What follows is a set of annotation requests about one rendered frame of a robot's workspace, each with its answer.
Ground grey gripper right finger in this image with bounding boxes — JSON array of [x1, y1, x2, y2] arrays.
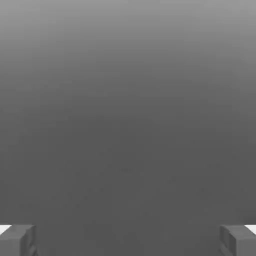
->
[[218, 224, 256, 256]]

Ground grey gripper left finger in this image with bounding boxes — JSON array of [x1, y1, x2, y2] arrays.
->
[[0, 224, 39, 256]]

